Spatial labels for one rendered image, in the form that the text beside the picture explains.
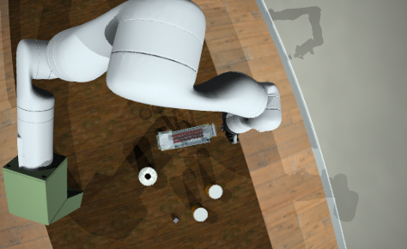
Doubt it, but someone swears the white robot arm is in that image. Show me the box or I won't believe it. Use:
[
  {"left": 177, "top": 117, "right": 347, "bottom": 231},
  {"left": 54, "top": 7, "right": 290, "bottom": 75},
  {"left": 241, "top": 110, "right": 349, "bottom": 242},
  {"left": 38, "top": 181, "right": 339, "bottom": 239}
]
[{"left": 16, "top": 0, "right": 282, "bottom": 171}]

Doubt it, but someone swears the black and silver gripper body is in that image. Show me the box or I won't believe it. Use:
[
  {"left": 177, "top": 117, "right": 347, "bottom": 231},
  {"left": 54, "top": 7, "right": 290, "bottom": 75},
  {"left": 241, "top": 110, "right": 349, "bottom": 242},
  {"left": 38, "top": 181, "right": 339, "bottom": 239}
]
[{"left": 223, "top": 113, "right": 240, "bottom": 137}]

